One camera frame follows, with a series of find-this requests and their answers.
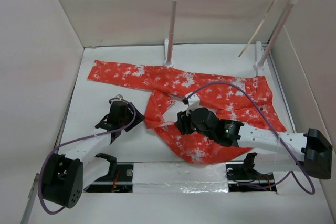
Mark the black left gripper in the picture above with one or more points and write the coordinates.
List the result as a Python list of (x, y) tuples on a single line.
[(139, 118)]

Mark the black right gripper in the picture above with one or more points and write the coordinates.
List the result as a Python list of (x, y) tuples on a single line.
[(182, 122)]

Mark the orange white-speckled trousers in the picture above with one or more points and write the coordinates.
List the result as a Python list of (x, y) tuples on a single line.
[(232, 98)]

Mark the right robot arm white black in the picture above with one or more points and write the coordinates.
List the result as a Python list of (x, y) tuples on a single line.
[(309, 151)]

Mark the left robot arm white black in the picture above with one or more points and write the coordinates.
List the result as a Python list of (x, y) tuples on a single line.
[(64, 176)]

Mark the wooden clothes hanger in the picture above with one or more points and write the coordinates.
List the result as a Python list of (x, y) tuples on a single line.
[(258, 28)]

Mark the silver foil tape strip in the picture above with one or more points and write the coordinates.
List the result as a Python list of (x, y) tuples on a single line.
[(179, 177)]

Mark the white clothes rack with metal bar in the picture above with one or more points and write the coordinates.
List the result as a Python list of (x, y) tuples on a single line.
[(226, 21)]

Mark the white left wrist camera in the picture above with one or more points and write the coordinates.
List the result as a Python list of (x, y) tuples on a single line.
[(117, 97)]

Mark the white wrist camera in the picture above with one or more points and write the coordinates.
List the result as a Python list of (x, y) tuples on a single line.
[(117, 97), (192, 101)]

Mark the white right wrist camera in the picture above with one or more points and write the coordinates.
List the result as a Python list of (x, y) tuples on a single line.
[(192, 101)]

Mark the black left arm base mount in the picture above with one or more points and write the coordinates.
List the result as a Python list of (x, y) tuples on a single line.
[(106, 175)]

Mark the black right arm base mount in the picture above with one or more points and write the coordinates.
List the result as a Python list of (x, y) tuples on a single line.
[(243, 178)]

